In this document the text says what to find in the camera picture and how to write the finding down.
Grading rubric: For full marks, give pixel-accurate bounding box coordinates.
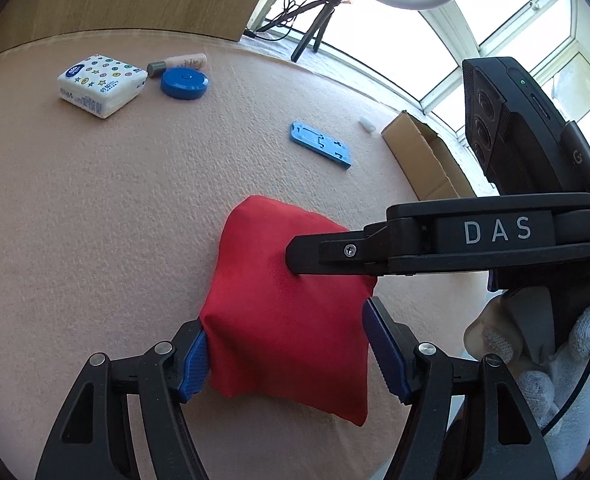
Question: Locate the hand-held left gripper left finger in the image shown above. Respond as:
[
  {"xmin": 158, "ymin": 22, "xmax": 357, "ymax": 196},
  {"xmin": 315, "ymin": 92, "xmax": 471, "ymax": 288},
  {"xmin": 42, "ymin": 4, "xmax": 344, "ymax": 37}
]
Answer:
[{"xmin": 35, "ymin": 319, "xmax": 211, "ymax": 480}]

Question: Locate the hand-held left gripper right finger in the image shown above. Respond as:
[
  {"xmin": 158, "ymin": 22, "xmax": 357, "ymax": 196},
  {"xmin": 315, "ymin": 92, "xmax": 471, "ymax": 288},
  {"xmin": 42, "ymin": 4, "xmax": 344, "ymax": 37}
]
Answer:
[{"xmin": 361, "ymin": 297, "xmax": 558, "ymax": 480}]

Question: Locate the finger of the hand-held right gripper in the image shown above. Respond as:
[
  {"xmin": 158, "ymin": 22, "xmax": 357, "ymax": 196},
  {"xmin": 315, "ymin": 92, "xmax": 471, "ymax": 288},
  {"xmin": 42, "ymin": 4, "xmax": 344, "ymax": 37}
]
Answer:
[{"xmin": 285, "ymin": 220, "xmax": 389, "ymax": 277}]

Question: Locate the red fabric pouch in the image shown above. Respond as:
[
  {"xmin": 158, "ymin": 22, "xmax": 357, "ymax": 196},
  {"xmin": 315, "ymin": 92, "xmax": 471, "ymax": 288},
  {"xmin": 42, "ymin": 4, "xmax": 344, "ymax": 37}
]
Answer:
[{"xmin": 198, "ymin": 195, "xmax": 378, "ymax": 427}]

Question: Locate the cardboard box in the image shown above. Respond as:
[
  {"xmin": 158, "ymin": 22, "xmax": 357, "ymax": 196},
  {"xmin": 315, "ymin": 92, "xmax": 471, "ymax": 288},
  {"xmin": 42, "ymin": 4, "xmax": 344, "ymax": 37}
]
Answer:
[{"xmin": 381, "ymin": 111, "xmax": 496, "ymax": 201}]

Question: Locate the blue folding phone stand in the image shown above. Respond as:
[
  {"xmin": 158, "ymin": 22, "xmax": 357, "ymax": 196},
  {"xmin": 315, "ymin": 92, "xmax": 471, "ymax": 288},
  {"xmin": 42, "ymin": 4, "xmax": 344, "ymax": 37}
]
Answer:
[{"xmin": 289, "ymin": 120, "xmax": 352, "ymax": 170}]

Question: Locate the person's right hand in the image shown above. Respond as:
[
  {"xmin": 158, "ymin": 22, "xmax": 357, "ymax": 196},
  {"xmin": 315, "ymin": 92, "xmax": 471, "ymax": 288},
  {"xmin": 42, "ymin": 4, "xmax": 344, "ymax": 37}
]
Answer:
[{"xmin": 464, "ymin": 287, "xmax": 590, "ymax": 457}]

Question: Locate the black tripod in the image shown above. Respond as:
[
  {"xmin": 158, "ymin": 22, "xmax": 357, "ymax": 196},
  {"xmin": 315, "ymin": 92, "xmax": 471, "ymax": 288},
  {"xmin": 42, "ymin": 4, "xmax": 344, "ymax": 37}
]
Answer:
[{"xmin": 247, "ymin": 0, "xmax": 351, "ymax": 63}]

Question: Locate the pink cosmetic tube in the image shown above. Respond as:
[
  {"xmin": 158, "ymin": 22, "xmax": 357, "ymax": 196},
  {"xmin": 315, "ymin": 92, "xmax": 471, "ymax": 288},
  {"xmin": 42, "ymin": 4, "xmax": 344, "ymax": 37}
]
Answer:
[{"xmin": 147, "ymin": 53, "xmax": 208, "ymax": 74}]

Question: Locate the white dotted tissue pack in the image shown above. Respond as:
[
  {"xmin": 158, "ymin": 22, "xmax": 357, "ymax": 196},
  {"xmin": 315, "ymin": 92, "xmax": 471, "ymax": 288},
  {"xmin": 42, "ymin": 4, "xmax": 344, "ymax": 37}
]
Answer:
[{"xmin": 57, "ymin": 54, "xmax": 149, "ymax": 120}]

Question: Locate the white window frame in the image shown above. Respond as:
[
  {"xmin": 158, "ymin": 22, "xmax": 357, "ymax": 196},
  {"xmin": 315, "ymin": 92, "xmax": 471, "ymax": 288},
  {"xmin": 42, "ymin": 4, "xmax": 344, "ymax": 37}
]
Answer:
[{"xmin": 247, "ymin": 0, "xmax": 590, "ymax": 196}]

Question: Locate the black ring light cable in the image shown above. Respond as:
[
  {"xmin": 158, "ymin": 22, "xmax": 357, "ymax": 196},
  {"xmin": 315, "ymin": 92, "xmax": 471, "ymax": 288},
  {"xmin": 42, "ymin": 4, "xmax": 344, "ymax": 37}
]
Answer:
[{"xmin": 245, "ymin": 0, "xmax": 346, "ymax": 38}]

